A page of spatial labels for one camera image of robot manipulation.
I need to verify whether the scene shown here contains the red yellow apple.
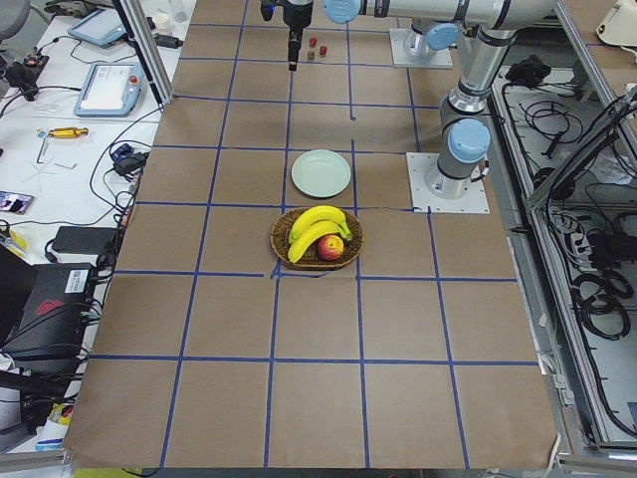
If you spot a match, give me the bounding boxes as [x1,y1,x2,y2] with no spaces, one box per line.
[318,234,344,262]

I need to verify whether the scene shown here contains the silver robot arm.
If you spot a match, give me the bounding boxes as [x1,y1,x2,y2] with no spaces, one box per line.
[321,1,556,199]
[405,18,459,58]

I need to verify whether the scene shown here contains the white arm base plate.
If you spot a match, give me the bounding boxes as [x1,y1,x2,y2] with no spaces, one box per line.
[389,24,459,69]
[406,152,490,214]

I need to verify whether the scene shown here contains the white paper cup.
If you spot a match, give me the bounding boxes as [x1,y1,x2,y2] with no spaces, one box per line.
[151,12,172,36]

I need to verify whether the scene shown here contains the smartphone on desk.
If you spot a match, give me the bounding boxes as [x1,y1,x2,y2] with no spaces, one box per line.
[0,191,35,215]

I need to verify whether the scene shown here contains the near teach pendant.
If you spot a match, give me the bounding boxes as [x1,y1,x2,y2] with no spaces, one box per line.
[74,62,145,118]

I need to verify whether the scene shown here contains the pale green plate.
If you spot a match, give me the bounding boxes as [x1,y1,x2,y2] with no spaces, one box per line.
[292,149,351,198]

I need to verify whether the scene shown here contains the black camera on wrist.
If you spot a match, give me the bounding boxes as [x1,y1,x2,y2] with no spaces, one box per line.
[260,0,277,22]

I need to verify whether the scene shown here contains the aluminium frame post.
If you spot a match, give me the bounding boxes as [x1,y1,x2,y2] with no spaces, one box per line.
[112,0,174,107]

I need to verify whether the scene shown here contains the black computer case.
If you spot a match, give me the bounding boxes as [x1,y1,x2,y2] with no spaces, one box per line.
[0,246,101,359]

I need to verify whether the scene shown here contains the black cloth bundle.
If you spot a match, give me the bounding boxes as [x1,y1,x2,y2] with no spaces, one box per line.
[505,55,551,88]

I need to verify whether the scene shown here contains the gold metal tool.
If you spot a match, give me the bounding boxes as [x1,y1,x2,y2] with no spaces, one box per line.
[47,126,89,139]

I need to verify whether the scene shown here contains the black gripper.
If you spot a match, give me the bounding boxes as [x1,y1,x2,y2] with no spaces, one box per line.
[282,0,314,72]

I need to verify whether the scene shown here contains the black power adapter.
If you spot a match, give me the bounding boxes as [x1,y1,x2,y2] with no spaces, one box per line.
[52,226,116,255]

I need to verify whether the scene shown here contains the woven wicker basket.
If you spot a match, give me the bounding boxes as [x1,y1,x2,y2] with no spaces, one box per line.
[270,205,364,271]

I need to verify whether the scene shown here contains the teach pendant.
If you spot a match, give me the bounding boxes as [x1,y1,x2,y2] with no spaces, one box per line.
[74,62,145,118]
[68,9,125,48]

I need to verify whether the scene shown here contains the black coiled cables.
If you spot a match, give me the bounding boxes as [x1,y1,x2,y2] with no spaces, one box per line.
[571,276,636,343]

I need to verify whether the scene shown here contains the yellow banana bunch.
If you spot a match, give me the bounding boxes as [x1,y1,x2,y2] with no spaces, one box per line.
[288,205,352,264]

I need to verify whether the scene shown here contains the far teach pendant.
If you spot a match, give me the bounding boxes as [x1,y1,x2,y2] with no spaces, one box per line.
[68,9,125,48]

